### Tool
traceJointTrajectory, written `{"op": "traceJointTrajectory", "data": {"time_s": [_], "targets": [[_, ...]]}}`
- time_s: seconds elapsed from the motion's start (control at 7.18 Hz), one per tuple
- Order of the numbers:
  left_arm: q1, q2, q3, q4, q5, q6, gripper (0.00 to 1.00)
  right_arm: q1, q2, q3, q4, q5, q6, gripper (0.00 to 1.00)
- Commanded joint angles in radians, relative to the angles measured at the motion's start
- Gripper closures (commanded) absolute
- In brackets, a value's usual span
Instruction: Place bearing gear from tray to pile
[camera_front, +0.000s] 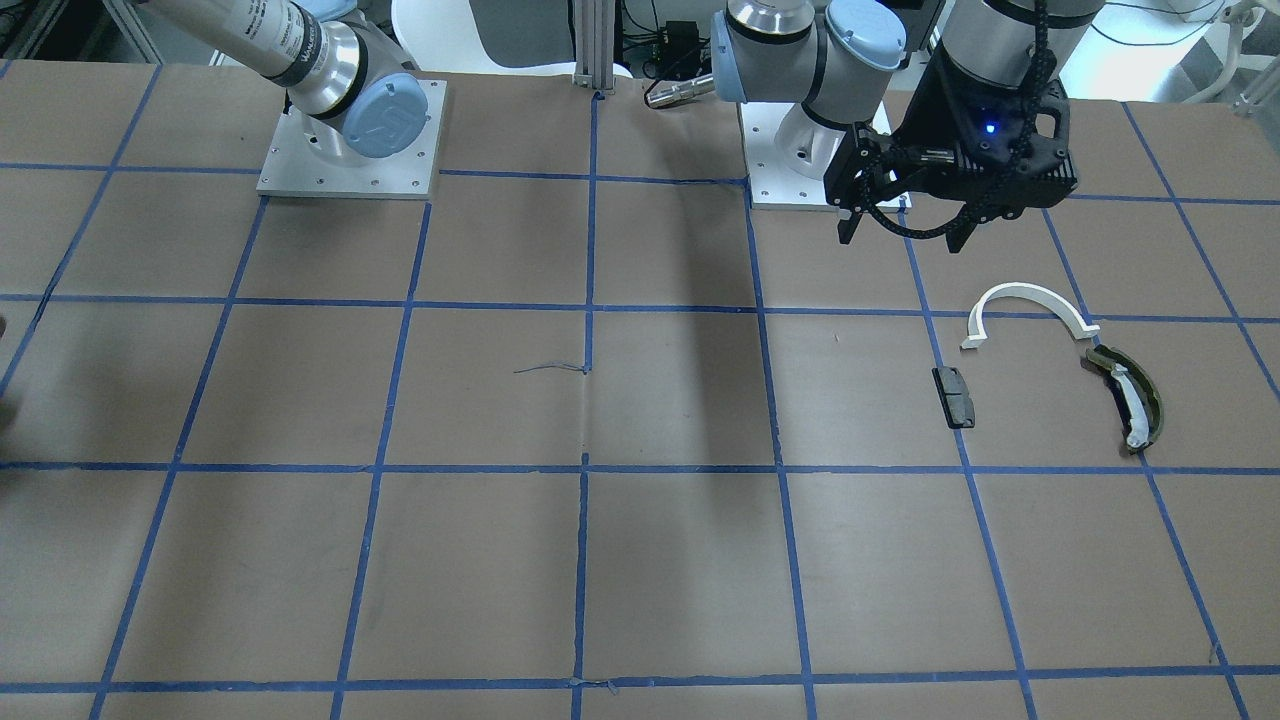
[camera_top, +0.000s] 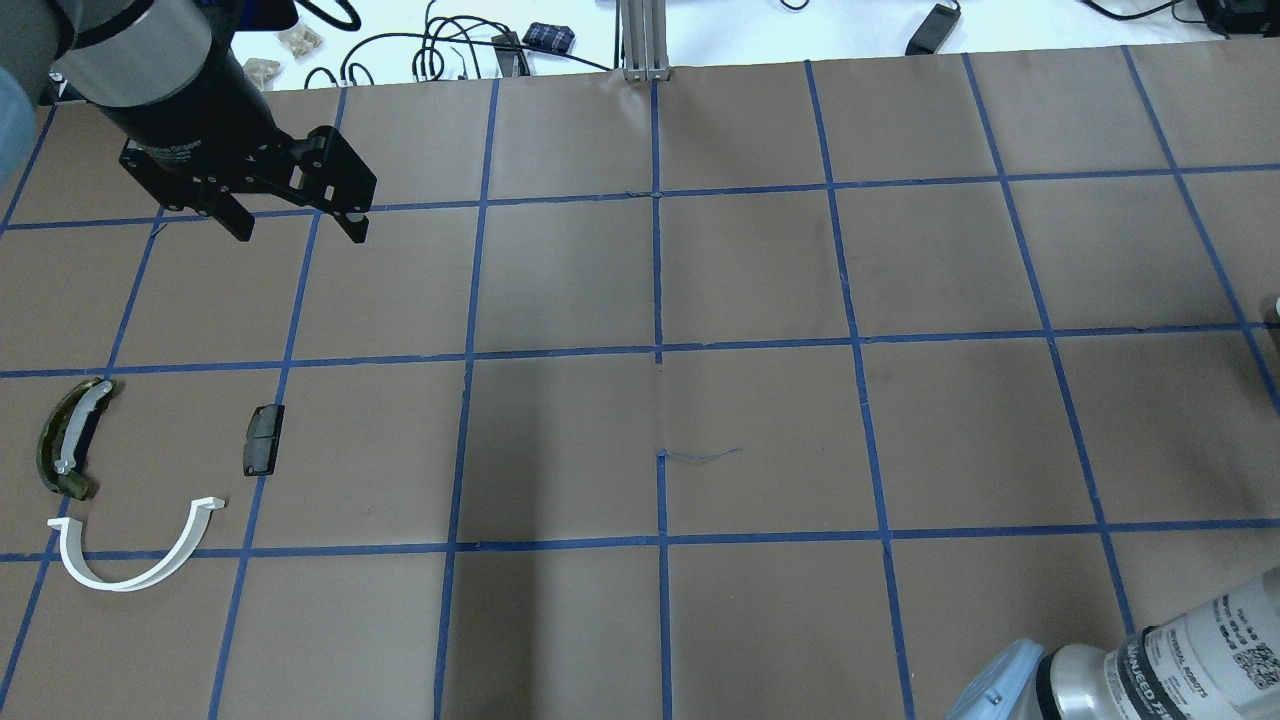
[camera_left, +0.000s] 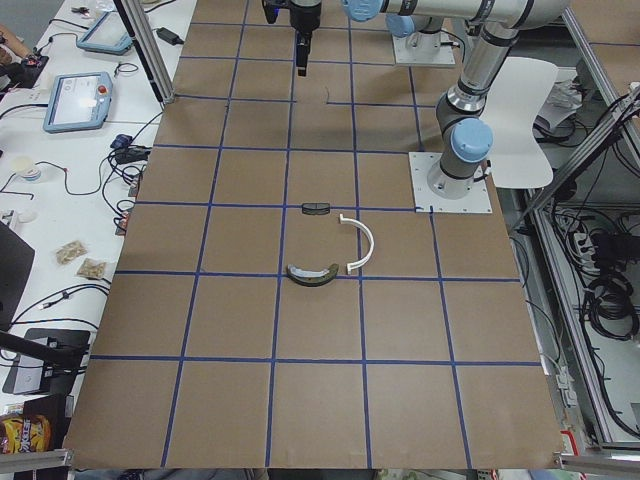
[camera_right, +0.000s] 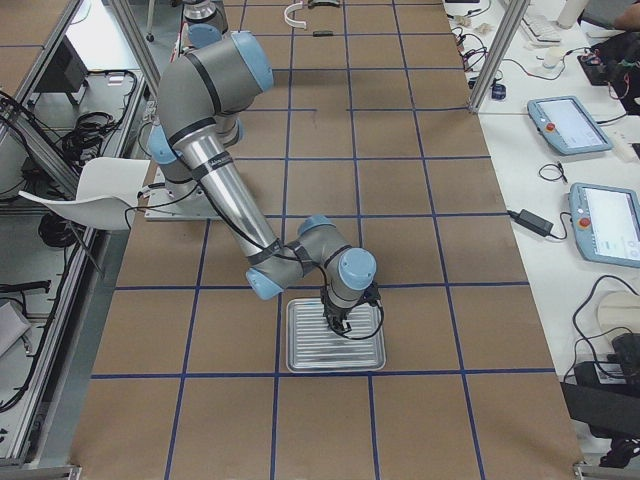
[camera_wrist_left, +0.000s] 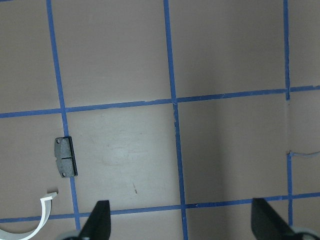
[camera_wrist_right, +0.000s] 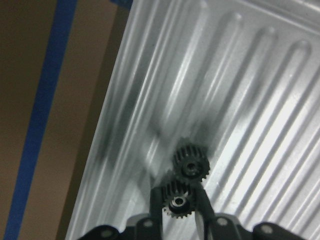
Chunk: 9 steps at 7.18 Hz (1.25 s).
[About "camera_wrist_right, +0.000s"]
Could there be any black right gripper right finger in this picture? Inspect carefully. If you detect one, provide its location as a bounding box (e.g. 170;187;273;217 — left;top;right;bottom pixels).
196;188;215;240

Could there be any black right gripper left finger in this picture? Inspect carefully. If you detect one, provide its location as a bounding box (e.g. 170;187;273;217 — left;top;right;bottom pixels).
149;187;163;240

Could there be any black bearing gear with bearing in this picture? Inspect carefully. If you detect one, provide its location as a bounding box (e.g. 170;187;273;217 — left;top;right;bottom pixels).
161;172;198;221

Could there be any silver ribbed metal tray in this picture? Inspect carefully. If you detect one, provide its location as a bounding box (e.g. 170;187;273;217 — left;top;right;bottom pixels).
59;0;320;240

